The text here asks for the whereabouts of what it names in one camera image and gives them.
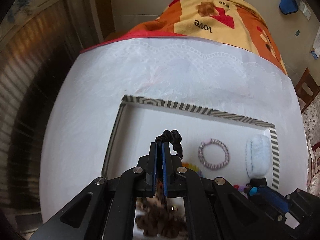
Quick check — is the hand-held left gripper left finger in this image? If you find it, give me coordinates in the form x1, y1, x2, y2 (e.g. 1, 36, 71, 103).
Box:
31, 142, 159, 240

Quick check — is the white tray with striped rim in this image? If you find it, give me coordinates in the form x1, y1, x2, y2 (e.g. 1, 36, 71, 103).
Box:
101, 95, 279, 189

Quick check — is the white tablecloth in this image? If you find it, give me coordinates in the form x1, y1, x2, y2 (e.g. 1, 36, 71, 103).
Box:
40, 38, 310, 240

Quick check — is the purple bead bracelet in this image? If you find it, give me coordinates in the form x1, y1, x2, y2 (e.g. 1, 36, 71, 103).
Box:
233, 184, 258, 196

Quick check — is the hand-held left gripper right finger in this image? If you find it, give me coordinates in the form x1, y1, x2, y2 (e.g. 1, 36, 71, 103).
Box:
162, 142, 284, 240

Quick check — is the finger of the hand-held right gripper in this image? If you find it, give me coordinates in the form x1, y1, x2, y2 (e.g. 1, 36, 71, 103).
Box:
249, 178, 291, 222

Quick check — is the pink twisted bracelet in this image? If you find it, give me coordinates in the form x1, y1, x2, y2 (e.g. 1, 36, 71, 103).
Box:
198, 138, 230, 169

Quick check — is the rainbow bead bracelet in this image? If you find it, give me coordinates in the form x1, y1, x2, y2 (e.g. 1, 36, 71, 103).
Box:
181, 162, 203, 178

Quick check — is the leopard print scrunchie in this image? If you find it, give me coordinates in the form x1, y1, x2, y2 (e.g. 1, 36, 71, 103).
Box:
135, 177, 188, 238

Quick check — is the black scrunchie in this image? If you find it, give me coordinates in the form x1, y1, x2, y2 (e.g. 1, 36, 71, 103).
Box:
154, 129, 185, 160

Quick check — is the orange printed blanket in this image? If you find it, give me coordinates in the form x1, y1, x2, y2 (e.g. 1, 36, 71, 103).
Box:
104, 0, 287, 76

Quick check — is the wooden chair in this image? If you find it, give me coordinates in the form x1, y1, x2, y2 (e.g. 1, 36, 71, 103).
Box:
294, 67, 320, 113

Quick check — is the floral cloth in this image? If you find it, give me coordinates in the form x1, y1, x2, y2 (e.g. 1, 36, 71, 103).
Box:
301, 97, 320, 198

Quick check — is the light blue fluffy scrunchie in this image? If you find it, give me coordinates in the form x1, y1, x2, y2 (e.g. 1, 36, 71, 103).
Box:
245, 134, 272, 180

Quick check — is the blue bag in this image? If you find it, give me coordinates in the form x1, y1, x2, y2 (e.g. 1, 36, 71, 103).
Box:
279, 0, 299, 14

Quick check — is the wooden slatted shutter door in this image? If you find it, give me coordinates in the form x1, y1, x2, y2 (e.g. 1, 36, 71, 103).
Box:
0, 0, 84, 230

